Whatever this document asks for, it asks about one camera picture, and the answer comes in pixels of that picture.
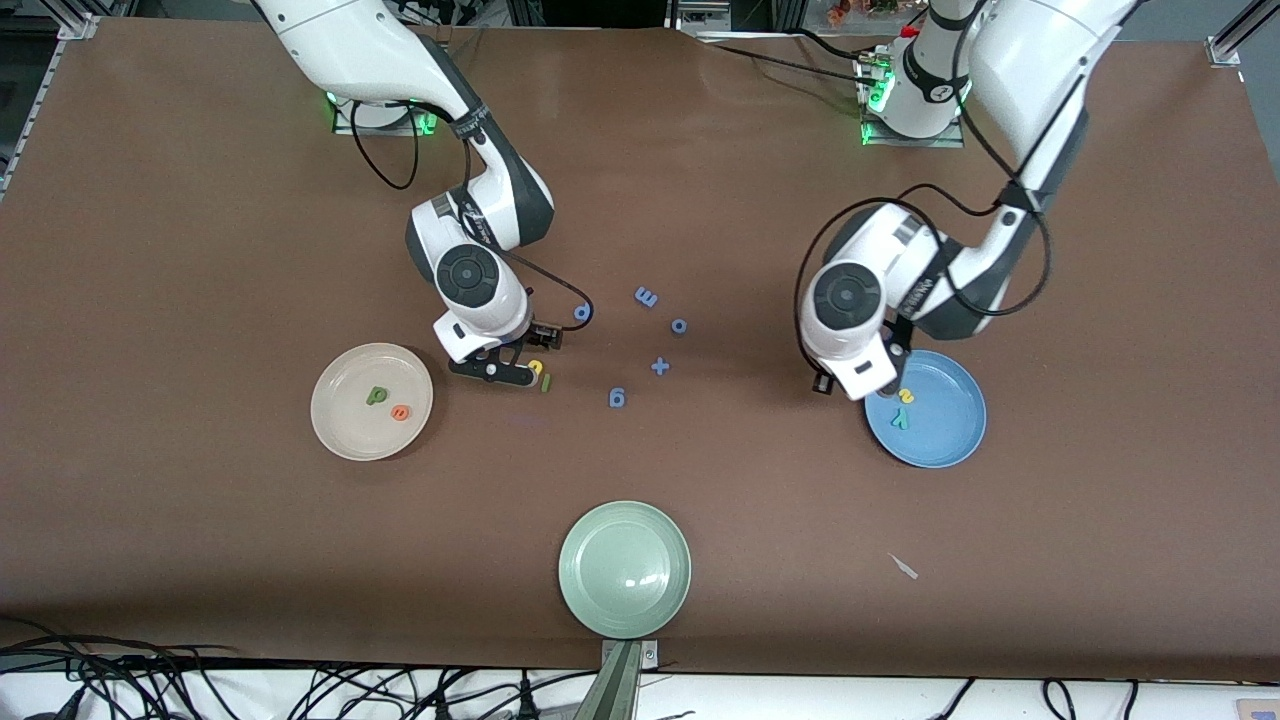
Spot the blue plate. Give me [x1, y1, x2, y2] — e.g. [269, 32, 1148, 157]
[864, 349, 988, 469]

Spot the beige brown plate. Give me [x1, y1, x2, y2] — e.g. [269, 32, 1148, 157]
[310, 343, 435, 462]

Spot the pale green plate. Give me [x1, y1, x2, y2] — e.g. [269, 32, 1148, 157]
[558, 500, 693, 640]

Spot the brown table cover sheet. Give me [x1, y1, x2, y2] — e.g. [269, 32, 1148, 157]
[0, 18, 1280, 683]

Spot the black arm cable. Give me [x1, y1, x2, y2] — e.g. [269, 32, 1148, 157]
[350, 95, 594, 332]
[796, 40, 1053, 373]

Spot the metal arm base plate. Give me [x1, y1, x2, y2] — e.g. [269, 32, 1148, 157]
[332, 95, 441, 137]
[858, 50, 967, 149]

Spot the black base cable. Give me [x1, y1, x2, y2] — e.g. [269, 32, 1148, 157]
[790, 30, 891, 63]
[712, 42, 881, 86]

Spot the grey metal camera post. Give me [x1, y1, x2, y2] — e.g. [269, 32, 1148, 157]
[572, 640, 661, 720]

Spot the aluminium frame rail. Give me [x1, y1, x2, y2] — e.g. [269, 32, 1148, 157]
[1205, 0, 1280, 69]
[0, 0, 101, 201]

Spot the black cable tangle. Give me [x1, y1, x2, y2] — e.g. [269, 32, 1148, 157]
[0, 618, 591, 720]

